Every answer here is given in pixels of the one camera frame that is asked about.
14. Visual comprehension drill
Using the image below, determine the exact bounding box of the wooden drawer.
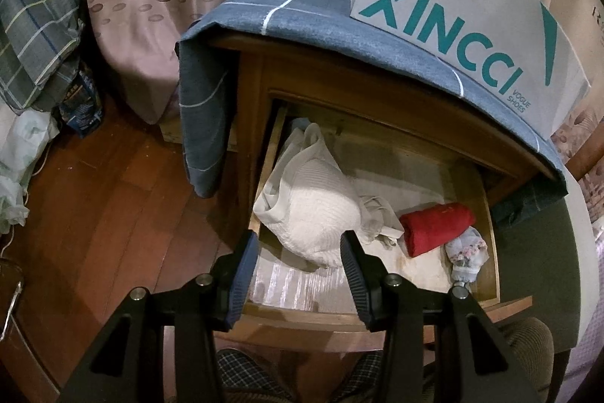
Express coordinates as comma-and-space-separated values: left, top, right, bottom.
214, 97, 535, 354

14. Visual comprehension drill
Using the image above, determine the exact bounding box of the floral lace underwear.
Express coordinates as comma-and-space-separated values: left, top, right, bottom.
444, 227, 489, 283

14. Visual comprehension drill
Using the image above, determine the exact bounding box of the cream white bra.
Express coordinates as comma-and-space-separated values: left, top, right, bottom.
253, 123, 403, 269

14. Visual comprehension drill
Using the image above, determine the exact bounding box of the red rolled underwear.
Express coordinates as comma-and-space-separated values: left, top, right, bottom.
399, 202, 476, 258

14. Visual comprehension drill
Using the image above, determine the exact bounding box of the checked slipper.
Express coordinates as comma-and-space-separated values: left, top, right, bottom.
216, 348, 294, 403

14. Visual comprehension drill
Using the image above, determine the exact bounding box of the wooden nightstand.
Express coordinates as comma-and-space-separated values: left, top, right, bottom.
214, 35, 558, 253

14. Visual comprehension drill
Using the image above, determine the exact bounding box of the green bed mattress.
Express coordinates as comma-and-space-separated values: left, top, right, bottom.
490, 170, 600, 352

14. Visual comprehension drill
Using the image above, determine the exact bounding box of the dark blue package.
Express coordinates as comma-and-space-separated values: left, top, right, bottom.
53, 68, 105, 138

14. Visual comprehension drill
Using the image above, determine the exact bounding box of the white floral sheet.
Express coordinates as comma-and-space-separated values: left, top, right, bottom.
0, 101, 59, 234

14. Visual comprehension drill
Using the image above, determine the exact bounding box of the blue checked cloth cover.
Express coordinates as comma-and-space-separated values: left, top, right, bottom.
175, 0, 565, 198

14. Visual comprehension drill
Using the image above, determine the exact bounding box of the white XINCCI shoe box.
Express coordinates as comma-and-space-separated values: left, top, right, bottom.
351, 0, 591, 138

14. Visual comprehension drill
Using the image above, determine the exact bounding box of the grey plaid blanket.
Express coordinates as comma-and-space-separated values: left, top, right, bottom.
1, 0, 84, 114

